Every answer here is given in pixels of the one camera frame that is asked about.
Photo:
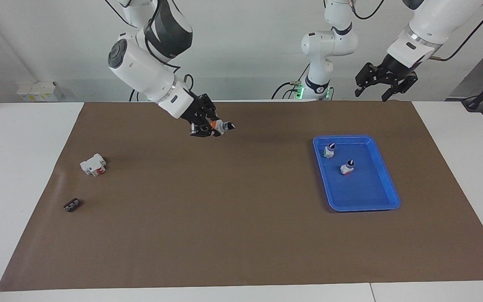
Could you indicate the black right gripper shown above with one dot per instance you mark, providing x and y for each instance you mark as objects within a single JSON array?
[{"x": 197, "y": 111}]

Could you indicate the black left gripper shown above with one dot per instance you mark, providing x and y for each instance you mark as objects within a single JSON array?
[{"x": 392, "y": 69}]

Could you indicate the rotary switch orange base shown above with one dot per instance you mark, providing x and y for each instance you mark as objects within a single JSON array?
[{"x": 224, "y": 126}]

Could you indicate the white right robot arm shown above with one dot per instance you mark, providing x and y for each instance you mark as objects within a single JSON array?
[{"x": 141, "y": 67}]

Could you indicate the brown paper table mat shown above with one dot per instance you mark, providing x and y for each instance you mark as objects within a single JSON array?
[{"x": 224, "y": 209}]

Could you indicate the blue plastic tray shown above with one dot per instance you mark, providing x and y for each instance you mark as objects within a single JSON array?
[{"x": 363, "y": 193}]

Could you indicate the white circuit breaker red lever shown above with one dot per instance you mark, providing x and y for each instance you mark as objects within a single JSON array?
[{"x": 90, "y": 165}]

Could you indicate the small dark terminal block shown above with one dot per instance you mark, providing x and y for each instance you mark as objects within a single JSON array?
[{"x": 72, "y": 205}]

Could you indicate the rotary switch green base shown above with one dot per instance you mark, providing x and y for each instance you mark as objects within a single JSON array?
[
  {"x": 329, "y": 152},
  {"x": 346, "y": 169}
]

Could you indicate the white wall socket box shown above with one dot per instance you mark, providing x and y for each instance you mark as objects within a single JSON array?
[{"x": 36, "y": 92}]

